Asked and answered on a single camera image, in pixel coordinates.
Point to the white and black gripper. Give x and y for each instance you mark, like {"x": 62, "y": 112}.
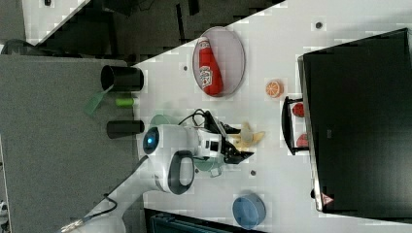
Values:
{"x": 210, "y": 144}

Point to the yellow plush peeled banana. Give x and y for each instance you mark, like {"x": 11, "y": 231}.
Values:
{"x": 246, "y": 138}

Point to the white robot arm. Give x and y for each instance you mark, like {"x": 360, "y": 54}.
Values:
{"x": 168, "y": 166}

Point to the black and silver toaster oven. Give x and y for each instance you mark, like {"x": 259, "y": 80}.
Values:
{"x": 357, "y": 110}

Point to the red plush ketchup bottle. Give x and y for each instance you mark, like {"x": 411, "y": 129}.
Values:
{"x": 209, "y": 71}

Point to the green colander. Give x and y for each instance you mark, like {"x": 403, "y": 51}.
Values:
{"x": 162, "y": 119}

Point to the plush orange slice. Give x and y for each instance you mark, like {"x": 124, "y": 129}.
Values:
{"x": 274, "y": 88}

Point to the blue cup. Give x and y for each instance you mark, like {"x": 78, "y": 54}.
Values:
{"x": 249, "y": 211}

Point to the grey round plate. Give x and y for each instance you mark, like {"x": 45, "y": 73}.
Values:
{"x": 229, "y": 54}

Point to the light red plush strawberry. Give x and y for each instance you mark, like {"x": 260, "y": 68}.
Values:
{"x": 302, "y": 141}

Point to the dark red plush strawberry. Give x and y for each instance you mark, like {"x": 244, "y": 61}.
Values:
{"x": 298, "y": 110}

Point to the green spatula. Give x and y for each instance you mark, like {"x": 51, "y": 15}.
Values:
{"x": 96, "y": 99}

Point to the small black cup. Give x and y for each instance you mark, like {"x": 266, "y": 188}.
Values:
{"x": 123, "y": 128}

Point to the large black cup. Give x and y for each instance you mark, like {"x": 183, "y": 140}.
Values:
{"x": 122, "y": 78}

